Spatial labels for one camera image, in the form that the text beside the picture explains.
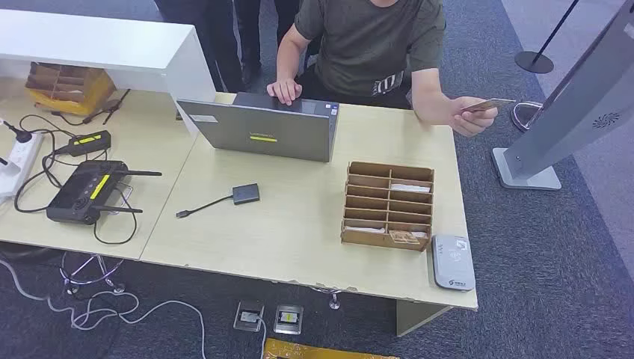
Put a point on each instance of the person's right hand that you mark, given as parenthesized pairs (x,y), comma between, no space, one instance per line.
(285,91)

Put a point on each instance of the person's left hand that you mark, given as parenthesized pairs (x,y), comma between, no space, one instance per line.
(470,121)

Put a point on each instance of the patterned ID card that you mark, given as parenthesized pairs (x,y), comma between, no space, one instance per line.
(488,105)

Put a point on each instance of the patterned room key card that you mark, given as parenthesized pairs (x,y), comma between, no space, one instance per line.
(403,237)

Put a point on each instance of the person's left forearm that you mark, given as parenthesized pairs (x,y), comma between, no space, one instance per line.
(428,96)

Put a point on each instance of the person's right forearm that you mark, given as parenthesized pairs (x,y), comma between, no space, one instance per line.
(290,59)

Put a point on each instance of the white key card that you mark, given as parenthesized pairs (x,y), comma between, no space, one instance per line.
(410,188)
(421,234)
(364,230)

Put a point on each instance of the seated person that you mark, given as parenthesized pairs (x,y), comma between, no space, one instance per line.
(366,49)

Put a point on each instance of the grey card reader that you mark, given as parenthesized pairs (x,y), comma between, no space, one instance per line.
(453,262)

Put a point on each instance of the wooden card organizer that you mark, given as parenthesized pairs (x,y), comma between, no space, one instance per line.
(366,240)

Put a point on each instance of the grey laptop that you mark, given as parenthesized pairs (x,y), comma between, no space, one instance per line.
(257,129)

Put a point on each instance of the chrome stanchion base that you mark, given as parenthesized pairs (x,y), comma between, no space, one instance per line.
(520,116)

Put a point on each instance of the grey kiosk stand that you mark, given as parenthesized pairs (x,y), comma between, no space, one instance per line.
(579,109)

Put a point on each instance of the white desk shelf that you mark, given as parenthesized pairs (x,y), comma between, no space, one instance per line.
(99,44)

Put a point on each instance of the black power adapter yellow label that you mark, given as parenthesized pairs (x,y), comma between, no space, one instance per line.
(89,142)

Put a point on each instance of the beige desk leg panel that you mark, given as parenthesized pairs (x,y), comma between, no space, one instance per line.
(416,317)

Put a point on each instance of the chrome chair foot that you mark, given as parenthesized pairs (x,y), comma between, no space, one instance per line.
(335,302)

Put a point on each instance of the wooden organizer in yellow box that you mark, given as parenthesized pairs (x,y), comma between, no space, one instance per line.
(64,84)

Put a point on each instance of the black remote controller with antennas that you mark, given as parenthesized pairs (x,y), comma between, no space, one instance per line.
(84,191)

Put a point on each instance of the metal floor socket box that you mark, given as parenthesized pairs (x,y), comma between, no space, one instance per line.
(247,317)
(287,318)

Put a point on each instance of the black plug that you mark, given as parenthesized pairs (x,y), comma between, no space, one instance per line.
(22,134)

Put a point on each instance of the white power strip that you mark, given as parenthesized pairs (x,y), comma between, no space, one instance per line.
(22,158)

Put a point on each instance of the black stanchion post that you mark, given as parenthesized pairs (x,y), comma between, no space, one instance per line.
(534,62)

